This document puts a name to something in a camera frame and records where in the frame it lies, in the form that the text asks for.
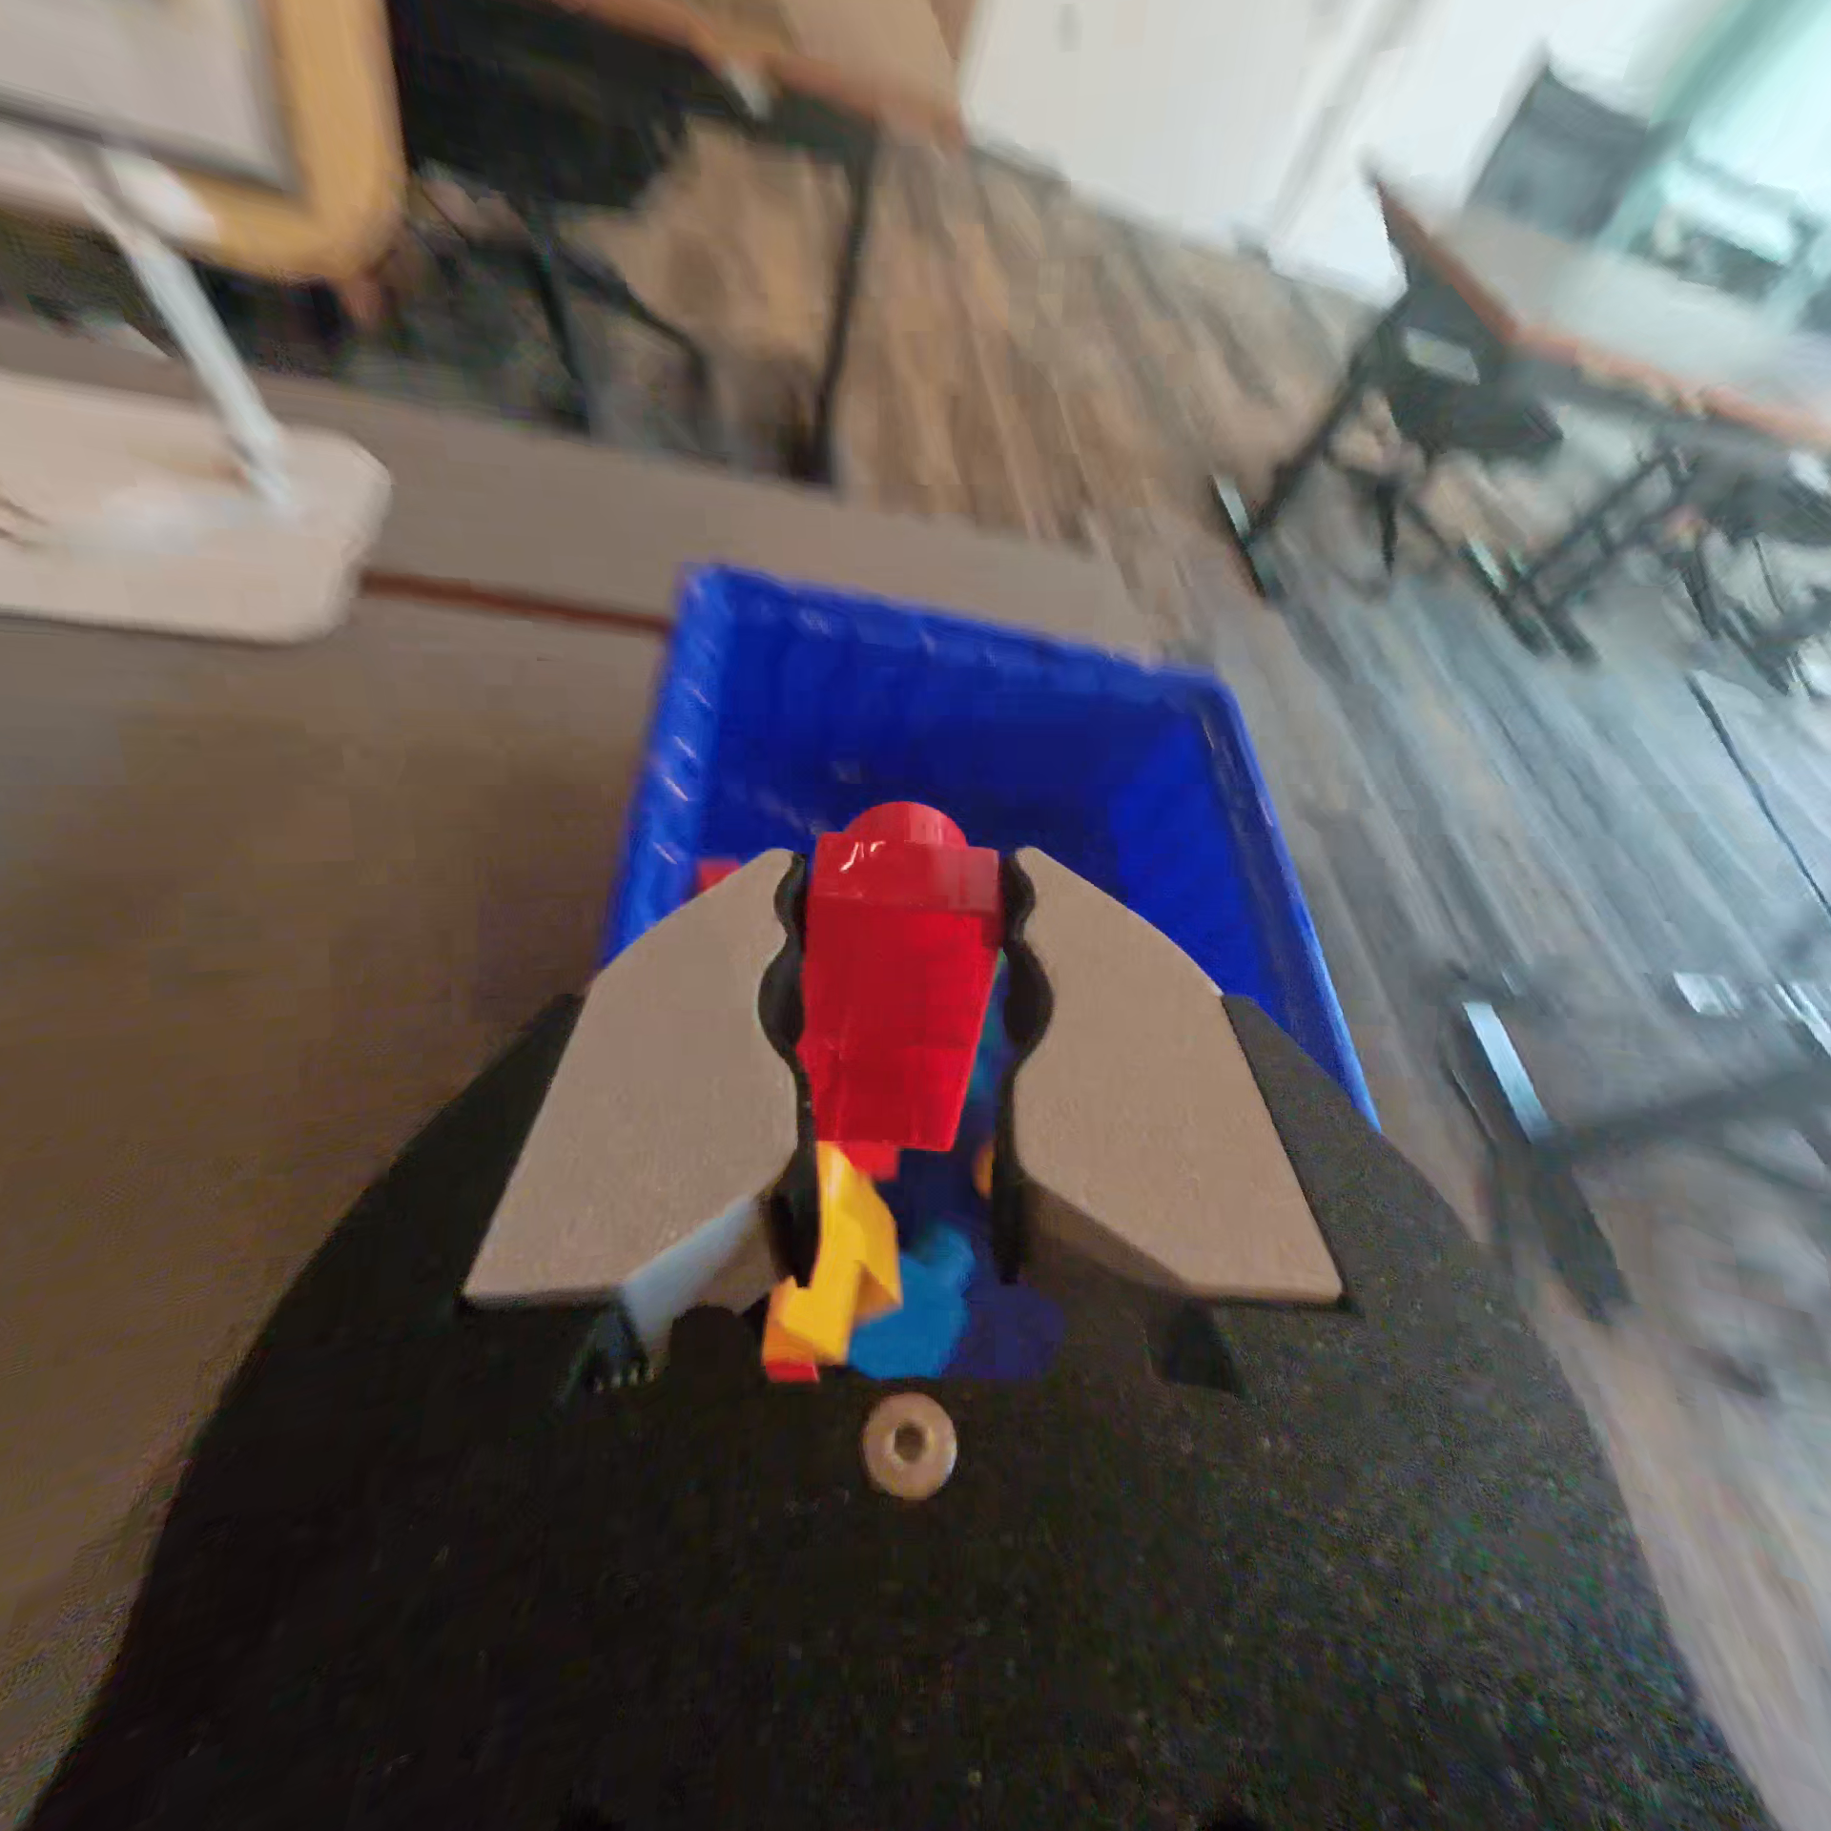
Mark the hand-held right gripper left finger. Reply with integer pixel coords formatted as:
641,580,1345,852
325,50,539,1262
461,848,818,1358

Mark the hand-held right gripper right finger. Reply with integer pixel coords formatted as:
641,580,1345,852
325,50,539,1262
990,848,1348,1305

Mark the red mega block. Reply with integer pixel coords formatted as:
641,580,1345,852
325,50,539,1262
791,800,1002,1182

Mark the blue plastic bin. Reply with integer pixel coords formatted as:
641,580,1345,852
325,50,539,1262
596,562,1382,1383

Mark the yellow mega block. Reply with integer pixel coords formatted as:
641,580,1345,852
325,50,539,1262
762,1144,907,1385

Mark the light blue mega block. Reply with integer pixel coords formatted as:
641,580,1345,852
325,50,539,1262
845,1229,991,1383

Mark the red tape strip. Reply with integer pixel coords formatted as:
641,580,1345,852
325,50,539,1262
359,570,673,634

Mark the black chair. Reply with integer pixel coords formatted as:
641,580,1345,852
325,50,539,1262
1373,250,1567,466

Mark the black-legged wooden table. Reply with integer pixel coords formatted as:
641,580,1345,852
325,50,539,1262
1215,173,1831,688

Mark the wood-framed poster board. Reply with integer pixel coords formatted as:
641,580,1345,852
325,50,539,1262
0,0,412,288

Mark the long wooden table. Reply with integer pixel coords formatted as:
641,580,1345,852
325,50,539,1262
392,0,980,488

